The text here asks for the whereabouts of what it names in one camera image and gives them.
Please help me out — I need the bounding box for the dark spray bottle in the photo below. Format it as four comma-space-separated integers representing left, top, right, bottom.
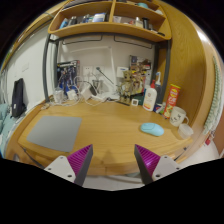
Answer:
155, 72, 162, 103

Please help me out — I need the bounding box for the small white cube clock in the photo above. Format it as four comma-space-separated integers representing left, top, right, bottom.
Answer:
131, 99, 139, 106

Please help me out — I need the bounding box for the clear plastic lidded container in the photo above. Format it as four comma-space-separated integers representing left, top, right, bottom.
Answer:
178, 124, 194, 139

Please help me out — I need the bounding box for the light blue computer mouse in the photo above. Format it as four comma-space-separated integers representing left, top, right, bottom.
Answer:
140, 123, 164, 136

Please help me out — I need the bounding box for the white mug with drawing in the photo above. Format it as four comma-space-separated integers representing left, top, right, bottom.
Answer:
170, 106, 189, 127

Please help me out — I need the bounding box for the blue figure box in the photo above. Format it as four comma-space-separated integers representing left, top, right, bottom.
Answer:
57, 60, 80, 93

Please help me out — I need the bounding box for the wooden desk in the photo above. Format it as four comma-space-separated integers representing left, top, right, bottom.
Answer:
5, 102, 192, 175

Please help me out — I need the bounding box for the wooden wall shelf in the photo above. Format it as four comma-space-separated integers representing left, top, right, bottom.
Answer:
48, 0, 172, 43

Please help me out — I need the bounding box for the Groot figurine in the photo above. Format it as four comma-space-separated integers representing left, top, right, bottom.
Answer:
119, 70, 133, 105

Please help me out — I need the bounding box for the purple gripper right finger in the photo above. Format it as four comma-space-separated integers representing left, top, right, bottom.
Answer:
134, 145, 181, 185

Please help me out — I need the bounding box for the red chips can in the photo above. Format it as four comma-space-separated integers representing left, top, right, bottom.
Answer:
163, 84, 181, 119

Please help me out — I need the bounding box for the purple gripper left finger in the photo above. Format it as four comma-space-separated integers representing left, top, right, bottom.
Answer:
45, 145, 93, 186

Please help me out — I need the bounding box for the grey mouse pad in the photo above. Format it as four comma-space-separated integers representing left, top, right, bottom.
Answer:
27, 116, 82, 152

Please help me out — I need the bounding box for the clear glass cup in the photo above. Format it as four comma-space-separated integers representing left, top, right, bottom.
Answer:
53, 89, 64, 104

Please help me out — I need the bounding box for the white lotion bottle red cap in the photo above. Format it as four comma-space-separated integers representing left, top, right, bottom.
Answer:
143, 81, 157, 111

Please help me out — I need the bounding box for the white charger with cables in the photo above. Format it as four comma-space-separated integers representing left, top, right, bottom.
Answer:
52, 76, 107, 106

